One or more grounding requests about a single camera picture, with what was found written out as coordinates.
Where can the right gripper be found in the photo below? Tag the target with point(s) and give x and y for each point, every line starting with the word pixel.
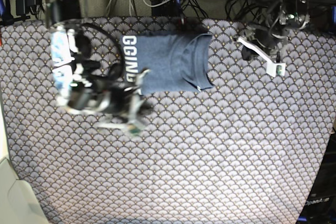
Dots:
pixel 117 99

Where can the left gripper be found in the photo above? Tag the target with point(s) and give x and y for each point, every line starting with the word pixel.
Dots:
pixel 259 41

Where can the blue T-shirt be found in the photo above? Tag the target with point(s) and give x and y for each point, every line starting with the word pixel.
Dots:
pixel 176 61

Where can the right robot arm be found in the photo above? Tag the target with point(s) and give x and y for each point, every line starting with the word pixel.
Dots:
pixel 71 49

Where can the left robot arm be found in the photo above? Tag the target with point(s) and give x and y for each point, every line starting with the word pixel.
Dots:
pixel 287 14

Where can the red table clamp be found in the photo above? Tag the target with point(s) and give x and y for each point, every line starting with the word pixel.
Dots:
pixel 182 23

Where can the black box under table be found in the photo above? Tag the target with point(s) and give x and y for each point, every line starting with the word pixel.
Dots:
pixel 166 10

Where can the fan-patterned tablecloth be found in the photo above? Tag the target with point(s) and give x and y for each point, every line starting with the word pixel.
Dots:
pixel 246 151

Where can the beige plastic bin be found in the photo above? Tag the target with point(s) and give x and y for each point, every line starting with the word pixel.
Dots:
pixel 18 201

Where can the black OpenArm base stand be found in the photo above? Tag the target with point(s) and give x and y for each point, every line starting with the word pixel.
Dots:
pixel 320 204

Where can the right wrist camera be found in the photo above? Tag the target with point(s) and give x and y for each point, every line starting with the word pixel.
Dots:
pixel 135 128

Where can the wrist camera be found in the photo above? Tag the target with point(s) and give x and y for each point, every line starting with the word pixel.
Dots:
pixel 275 69
pixel 135 128

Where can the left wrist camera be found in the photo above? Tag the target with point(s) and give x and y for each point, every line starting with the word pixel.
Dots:
pixel 275 69

